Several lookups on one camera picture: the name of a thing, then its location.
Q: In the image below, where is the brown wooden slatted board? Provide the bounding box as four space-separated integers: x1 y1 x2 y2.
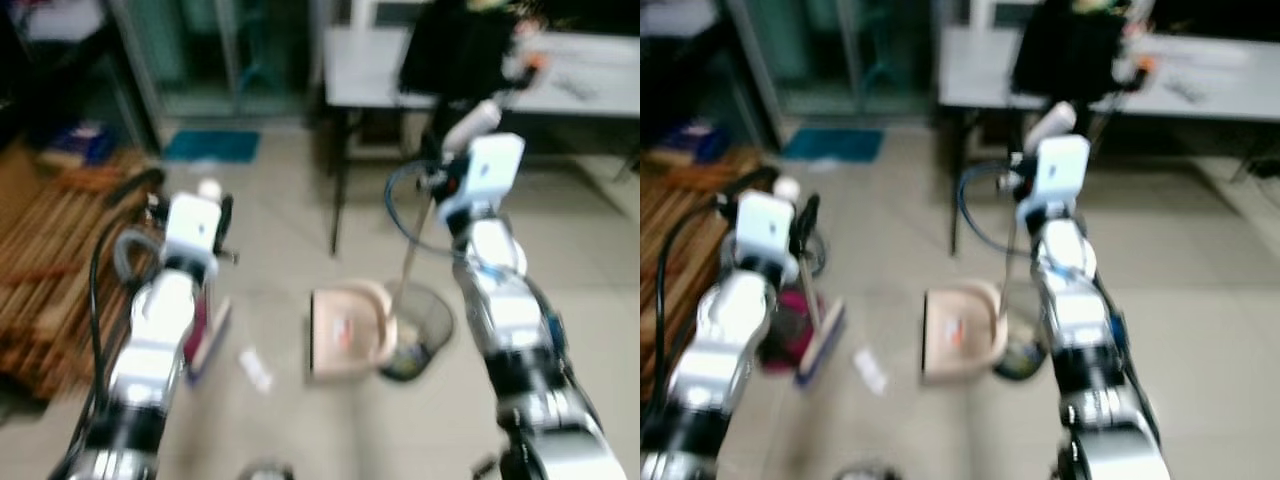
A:
640 148 763 386
0 143 153 396

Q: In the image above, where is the beige long-handled dustpan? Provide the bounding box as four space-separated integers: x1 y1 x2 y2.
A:
307 100 503 383
921 101 1079 387

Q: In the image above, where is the glass door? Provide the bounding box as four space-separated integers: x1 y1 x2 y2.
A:
728 0 938 119
108 0 323 123

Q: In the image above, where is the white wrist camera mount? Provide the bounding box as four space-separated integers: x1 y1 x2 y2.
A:
735 192 797 283
1015 135 1092 229
438 133 527 227
160 193 223 281

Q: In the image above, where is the blue box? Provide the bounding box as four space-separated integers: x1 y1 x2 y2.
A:
50 122 119 166
672 122 733 164

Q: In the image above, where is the black mesh wastebasket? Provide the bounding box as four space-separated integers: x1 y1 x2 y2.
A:
378 284 455 384
994 300 1053 382

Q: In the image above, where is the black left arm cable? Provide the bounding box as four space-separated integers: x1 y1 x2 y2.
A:
645 165 783 441
62 168 167 480

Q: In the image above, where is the grey table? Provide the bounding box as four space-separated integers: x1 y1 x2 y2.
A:
320 24 641 257
936 24 1280 257

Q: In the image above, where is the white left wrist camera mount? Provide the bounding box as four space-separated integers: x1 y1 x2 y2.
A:
160 193 223 281
735 192 797 283

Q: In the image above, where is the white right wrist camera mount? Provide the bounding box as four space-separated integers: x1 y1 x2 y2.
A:
1015 135 1092 229
438 133 527 227

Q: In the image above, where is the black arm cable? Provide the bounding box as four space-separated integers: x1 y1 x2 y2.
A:
645 165 783 441
384 160 453 247
62 168 167 480
957 164 1031 257

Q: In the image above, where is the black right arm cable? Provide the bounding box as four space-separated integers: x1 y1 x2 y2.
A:
384 160 453 247
957 164 1031 257

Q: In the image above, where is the blue floor mat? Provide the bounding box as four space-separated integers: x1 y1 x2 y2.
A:
162 129 262 165
781 127 885 164

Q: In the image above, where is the white paper scrap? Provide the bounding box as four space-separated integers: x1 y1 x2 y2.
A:
238 347 275 394
853 349 890 396

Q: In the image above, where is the broom with magenta bristles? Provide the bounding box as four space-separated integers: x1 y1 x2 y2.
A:
758 177 848 389
184 178 237 387

